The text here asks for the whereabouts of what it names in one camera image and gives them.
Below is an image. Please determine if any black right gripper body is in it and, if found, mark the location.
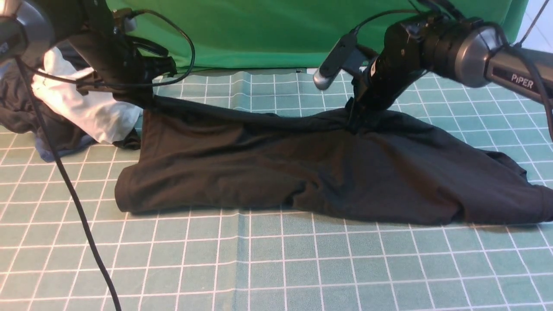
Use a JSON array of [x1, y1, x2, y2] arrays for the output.
[[346, 15, 432, 113]]

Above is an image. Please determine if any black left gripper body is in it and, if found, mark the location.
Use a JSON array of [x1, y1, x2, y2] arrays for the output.
[[68, 33, 177, 108]]

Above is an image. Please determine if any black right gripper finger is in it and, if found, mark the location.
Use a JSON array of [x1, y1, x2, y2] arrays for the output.
[[347, 97, 361, 132]]

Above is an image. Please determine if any dark gray long-sleeved shirt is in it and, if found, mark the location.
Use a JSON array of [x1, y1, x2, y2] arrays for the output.
[[114, 96, 553, 225]]

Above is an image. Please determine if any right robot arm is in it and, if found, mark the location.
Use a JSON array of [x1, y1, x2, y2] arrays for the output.
[[347, 12, 553, 130]]

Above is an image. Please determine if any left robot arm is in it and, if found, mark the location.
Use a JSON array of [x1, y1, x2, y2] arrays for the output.
[[1, 0, 177, 108]]

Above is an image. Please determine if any white crumpled garment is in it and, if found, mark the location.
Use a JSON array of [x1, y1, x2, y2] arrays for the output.
[[31, 47, 143, 145]]

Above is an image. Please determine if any green backdrop cloth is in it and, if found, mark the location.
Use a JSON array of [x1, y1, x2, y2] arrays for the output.
[[106, 0, 529, 72]]

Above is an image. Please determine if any blue crumpled garment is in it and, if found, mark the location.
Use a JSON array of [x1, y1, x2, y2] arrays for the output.
[[0, 60, 141, 162]]

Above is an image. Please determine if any green checkered table mat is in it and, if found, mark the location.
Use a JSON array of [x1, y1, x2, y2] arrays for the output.
[[0, 69, 552, 311]]

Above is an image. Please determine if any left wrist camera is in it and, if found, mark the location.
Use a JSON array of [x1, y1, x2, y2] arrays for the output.
[[112, 8, 137, 33]]

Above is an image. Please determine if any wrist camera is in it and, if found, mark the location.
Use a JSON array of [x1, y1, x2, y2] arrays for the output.
[[313, 33, 357, 90], [112, 8, 137, 33]]

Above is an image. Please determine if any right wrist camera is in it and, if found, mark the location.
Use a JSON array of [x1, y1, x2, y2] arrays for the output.
[[313, 33, 357, 90]]

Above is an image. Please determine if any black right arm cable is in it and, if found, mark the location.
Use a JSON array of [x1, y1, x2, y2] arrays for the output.
[[352, 0, 553, 143]]

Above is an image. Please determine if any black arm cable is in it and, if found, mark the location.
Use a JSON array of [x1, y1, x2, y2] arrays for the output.
[[15, 9, 196, 311], [352, 0, 553, 143]]

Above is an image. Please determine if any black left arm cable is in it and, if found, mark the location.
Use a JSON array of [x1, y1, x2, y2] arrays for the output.
[[15, 9, 196, 311]]

